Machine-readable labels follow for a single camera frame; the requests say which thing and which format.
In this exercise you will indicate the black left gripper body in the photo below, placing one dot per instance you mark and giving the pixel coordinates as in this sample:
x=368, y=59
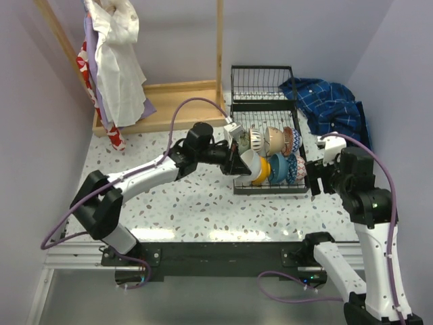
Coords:
x=232, y=158

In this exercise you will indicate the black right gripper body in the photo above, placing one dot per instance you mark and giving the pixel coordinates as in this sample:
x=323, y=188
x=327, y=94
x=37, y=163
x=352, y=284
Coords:
x=330, y=177

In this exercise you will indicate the plain white bowl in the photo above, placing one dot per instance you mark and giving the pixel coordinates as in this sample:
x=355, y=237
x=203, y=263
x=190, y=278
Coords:
x=252, y=161

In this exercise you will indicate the blue triangle patterned bowl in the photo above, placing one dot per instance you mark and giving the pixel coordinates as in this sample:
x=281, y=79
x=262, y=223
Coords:
x=296, y=169

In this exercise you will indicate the light green bowl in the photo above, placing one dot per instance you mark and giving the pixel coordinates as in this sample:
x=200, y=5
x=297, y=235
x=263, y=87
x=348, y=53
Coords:
x=243, y=142

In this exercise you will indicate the yellow rimmed bowl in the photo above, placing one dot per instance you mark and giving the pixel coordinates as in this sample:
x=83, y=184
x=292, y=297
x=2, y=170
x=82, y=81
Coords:
x=265, y=171

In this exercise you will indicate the white black striped bowl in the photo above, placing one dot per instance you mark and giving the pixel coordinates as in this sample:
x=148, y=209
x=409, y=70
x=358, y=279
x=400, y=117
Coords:
x=256, y=140

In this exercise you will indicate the teal blue bowl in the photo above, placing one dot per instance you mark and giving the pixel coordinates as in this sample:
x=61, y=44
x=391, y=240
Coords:
x=279, y=168

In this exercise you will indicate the red blue patterned bowl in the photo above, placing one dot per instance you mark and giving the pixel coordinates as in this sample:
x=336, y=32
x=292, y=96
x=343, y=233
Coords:
x=292, y=141

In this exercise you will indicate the cream beige bowl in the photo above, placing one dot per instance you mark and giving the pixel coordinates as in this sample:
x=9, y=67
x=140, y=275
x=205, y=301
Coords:
x=274, y=141

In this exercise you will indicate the black wire dish rack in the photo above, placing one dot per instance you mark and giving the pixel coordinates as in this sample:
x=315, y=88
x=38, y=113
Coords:
x=264, y=96

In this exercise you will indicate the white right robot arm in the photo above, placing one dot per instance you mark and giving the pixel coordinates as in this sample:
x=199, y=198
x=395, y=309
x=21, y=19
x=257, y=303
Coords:
x=379, y=298

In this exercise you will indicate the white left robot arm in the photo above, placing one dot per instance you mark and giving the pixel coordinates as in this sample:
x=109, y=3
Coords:
x=99, y=200

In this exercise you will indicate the blue plaid shirt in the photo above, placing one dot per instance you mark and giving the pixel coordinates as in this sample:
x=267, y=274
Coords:
x=328, y=107

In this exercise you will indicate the red white floral garment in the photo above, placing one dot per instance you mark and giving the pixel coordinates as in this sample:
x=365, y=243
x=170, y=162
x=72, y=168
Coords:
x=82, y=61

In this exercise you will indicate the white hanging shirt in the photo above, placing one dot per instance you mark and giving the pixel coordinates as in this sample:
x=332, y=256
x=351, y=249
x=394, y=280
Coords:
x=120, y=78

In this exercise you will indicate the lavender hanging garment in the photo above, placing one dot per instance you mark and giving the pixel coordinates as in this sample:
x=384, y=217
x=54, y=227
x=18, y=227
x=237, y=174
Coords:
x=92, y=38

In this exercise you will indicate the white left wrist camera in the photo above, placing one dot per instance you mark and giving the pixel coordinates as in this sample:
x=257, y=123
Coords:
x=232, y=130

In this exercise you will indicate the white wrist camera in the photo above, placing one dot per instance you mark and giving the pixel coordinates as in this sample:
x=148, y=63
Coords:
x=332, y=146
x=232, y=130

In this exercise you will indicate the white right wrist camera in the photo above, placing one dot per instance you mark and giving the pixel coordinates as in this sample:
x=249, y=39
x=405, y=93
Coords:
x=332, y=146

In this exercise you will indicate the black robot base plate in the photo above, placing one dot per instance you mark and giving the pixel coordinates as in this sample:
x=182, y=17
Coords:
x=228, y=260

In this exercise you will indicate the aluminium rail frame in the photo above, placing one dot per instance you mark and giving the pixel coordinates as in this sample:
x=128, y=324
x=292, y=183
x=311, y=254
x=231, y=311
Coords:
x=86, y=255

